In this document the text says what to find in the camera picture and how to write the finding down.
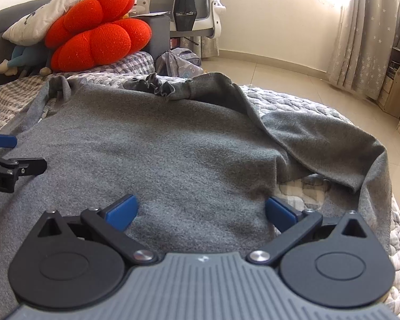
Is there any red pumpkin cushion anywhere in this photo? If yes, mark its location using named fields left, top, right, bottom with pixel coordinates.
left=45, top=0, right=135, bottom=49
left=50, top=18, right=152, bottom=73

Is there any grey checkered quilted blanket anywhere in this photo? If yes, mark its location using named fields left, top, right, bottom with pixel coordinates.
left=0, top=51, right=400, bottom=320

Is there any star-print curtain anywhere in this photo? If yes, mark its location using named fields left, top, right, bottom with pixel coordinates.
left=327, top=0, right=400, bottom=101

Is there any blue plush toy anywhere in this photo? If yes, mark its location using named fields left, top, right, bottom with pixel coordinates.
left=0, top=43, right=54, bottom=77

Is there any white printed pillow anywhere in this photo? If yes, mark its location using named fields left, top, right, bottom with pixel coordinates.
left=2, top=0, right=112, bottom=45

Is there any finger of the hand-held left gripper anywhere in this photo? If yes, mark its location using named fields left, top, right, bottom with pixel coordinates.
left=0, top=133, right=18, bottom=148
left=0, top=154, right=48, bottom=193

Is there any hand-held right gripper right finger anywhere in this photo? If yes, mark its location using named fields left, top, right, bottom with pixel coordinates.
left=248, top=197, right=370, bottom=265

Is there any grey backpack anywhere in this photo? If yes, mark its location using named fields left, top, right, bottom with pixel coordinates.
left=155, top=47, right=205, bottom=77

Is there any white paper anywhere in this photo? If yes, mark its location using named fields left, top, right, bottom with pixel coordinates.
left=125, top=11, right=171, bottom=19

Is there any white office chair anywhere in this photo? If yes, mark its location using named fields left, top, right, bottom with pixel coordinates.
left=133, top=0, right=227, bottom=39

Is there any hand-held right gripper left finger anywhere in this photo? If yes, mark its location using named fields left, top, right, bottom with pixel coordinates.
left=37, top=194, right=157, bottom=264

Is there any grey knit top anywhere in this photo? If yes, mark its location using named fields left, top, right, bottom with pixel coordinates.
left=0, top=71, right=394, bottom=320

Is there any wooden shelf unit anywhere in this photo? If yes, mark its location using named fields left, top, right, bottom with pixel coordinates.
left=377, top=45, right=400, bottom=147

